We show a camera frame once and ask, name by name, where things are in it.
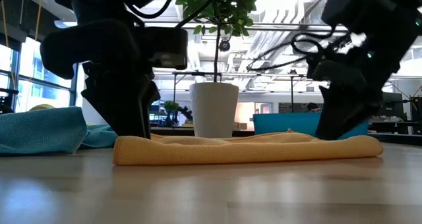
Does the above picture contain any small background plant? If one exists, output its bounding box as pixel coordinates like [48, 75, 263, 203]
[164, 100, 181, 128]

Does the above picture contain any orange microfiber towel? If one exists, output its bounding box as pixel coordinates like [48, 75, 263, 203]
[113, 128, 384, 167]

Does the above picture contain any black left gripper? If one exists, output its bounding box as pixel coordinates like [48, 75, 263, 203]
[39, 18, 162, 140]

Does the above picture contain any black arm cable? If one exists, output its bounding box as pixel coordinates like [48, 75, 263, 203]
[127, 0, 222, 29]
[246, 29, 351, 72]

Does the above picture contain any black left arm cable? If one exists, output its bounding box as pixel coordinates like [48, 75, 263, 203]
[127, 0, 222, 29]

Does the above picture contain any grey microfiber towel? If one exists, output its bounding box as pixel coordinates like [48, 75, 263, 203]
[0, 106, 88, 157]

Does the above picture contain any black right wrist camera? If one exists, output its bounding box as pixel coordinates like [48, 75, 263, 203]
[306, 59, 344, 84]

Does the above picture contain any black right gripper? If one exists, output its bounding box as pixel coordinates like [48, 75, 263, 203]
[315, 62, 387, 141]

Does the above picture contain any yellow hanging strap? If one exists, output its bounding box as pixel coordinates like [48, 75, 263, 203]
[0, 0, 9, 47]
[34, 3, 43, 41]

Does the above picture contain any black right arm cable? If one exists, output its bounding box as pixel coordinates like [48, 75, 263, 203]
[246, 29, 351, 72]

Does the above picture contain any blue microfiber towel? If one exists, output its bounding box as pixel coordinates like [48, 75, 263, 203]
[78, 124, 119, 150]

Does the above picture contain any black overhead beam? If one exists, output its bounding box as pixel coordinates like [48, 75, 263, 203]
[144, 21, 349, 32]

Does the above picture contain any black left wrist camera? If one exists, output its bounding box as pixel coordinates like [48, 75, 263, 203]
[144, 27, 189, 70]

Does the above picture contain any black background equipment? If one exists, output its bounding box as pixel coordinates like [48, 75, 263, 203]
[0, 88, 20, 115]

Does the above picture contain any yellow microfiber towel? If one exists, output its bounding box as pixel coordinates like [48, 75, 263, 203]
[28, 103, 56, 112]

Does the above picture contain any teal plastic bin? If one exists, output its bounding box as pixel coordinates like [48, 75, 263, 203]
[253, 111, 369, 141]

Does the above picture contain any window with black frame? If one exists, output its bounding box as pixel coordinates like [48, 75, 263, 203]
[0, 36, 78, 113]

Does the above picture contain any black background rig frame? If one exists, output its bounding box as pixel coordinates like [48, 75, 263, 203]
[153, 70, 330, 113]

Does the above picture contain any green plant in white pot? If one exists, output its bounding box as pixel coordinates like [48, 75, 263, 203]
[174, 0, 265, 139]

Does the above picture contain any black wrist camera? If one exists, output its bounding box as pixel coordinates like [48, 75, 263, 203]
[306, 59, 344, 84]
[144, 27, 189, 70]

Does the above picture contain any person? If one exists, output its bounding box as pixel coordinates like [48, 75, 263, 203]
[306, 102, 322, 114]

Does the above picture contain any black computer monitor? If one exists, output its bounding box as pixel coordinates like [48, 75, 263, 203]
[378, 92, 405, 119]

